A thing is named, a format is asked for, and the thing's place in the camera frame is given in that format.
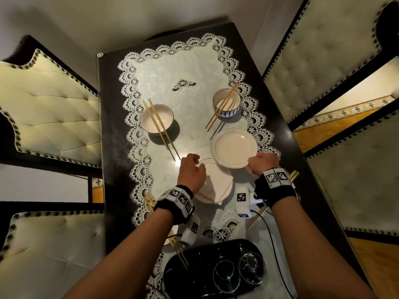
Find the black wristband with markers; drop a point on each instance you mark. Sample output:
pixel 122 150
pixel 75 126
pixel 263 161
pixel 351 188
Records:
pixel 177 200
pixel 275 185

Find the clear wine glass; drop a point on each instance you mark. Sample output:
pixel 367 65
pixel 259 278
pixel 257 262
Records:
pixel 252 268
pixel 227 275

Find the person's left hand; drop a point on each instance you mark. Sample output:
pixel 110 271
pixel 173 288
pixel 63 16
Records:
pixel 190 175

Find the cream tufted dining chair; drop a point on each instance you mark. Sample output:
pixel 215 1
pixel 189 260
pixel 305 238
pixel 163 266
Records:
pixel 50 112
pixel 324 49
pixel 53 255
pixel 361 180

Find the black glossy tray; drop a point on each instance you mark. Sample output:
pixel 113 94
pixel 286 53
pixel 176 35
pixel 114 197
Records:
pixel 190 270

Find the black left wristband with markers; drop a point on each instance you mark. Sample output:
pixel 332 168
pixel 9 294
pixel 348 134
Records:
pixel 177 200

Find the plain white bowl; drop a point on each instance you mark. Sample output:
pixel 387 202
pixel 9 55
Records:
pixel 156 119

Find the person's left thumb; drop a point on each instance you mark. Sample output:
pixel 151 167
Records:
pixel 202 167

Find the person's left forearm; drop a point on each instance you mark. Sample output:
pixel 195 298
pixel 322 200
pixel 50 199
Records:
pixel 131 258

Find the white tracker box with marker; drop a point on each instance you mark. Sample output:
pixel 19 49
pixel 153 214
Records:
pixel 190 230
pixel 243 203

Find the blue patterned white bowl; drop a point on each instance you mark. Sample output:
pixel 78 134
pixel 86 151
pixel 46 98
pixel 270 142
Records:
pixel 230 105

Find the gold-rimmed white plate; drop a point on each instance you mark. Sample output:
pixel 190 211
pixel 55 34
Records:
pixel 223 194
pixel 233 147

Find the wooden chopstick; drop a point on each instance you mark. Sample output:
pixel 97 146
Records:
pixel 261 211
pixel 258 216
pixel 183 255
pixel 223 104
pixel 225 107
pixel 165 127
pixel 157 129
pixel 179 252

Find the person's right hand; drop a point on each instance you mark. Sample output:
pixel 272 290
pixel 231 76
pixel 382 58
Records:
pixel 265 163

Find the white lace tablecloth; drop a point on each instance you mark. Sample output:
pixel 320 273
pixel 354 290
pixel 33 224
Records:
pixel 184 80

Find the black right wristband with markers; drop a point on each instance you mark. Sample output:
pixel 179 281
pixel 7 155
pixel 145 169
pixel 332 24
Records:
pixel 275 185

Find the person's right thumb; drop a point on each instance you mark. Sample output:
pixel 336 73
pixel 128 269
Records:
pixel 250 168

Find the white paper napkin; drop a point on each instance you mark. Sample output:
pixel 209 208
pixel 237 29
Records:
pixel 216 183

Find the person's right forearm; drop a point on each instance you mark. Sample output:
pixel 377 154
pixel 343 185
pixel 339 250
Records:
pixel 311 252

